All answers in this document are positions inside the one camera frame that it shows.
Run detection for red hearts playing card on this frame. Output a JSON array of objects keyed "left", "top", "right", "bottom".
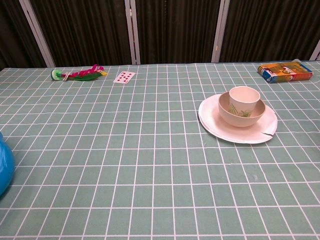
[{"left": 112, "top": 70, "right": 136, "bottom": 85}]

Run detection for white paper cup green print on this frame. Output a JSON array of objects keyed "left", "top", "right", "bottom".
[{"left": 229, "top": 85, "right": 261, "bottom": 118}]

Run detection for blue plastic round object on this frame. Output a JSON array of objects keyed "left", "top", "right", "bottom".
[{"left": 0, "top": 131, "right": 16, "bottom": 198}]

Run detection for orange blue carton box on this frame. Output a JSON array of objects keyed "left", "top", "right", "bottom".
[{"left": 257, "top": 61, "right": 314, "bottom": 83}]

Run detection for pink green feather shuttlecock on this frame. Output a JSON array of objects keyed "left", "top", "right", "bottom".
[{"left": 50, "top": 63, "right": 109, "bottom": 82}]

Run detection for white paper plate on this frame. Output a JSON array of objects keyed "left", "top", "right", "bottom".
[{"left": 198, "top": 93, "right": 279, "bottom": 145}]

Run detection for dark pleated screen curtain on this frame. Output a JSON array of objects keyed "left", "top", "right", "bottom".
[{"left": 0, "top": 0, "right": 320, "bottom": 71}]

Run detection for white screen frame post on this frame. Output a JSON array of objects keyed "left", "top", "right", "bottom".
[
  {"left": 308, "top": 39, "right": 320, "bottom": 62},
  {"left": 124, "top": 0, "right": 141, "bottom": 65},
  {"left": 18, "top": 0, "right": 56, "bottom": 68},
  {"left": 211, "top": 0, "right": 231, "bottom": 63}
]

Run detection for green checked tablecloth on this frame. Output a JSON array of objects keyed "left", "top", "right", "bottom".
[{"left": 0, "top": 59, "right": 320, "bottom": 240}]

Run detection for beige paper bowl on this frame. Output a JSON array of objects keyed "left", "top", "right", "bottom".
[{"left": 218, "top": 91, "right": 267, "bottom": 128}]

